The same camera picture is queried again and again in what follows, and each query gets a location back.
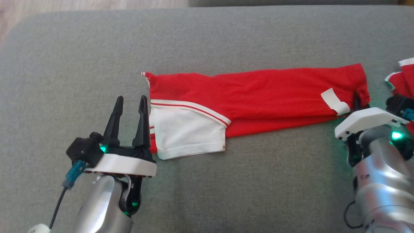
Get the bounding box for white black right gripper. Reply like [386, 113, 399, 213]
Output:
[335, 92, 409, 140]

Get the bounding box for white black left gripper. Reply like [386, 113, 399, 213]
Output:
[86, 95, 157, 177]

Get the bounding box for white tape cable tag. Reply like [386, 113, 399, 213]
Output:
[27, 223, 51, 233]

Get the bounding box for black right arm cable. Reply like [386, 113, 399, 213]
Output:
[343, 200, 367, 229]

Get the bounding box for red jersey white sleeves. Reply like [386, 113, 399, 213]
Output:
[141, 63, 371, 161]

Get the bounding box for grey sofa ottoman cushion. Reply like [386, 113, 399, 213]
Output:
[0, 5, 414, 233]

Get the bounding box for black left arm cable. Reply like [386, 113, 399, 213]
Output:
[49, 186, 69, 229]

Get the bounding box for blue left cable connector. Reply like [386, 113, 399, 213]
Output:
[62, 160, 87, 189]

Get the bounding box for red shorts white side stripes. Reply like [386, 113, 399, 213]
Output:
[384, 58, 414, 136]

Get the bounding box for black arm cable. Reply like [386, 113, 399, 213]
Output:
[49, 186, 69, 229]
[343, 200, 367, 229]

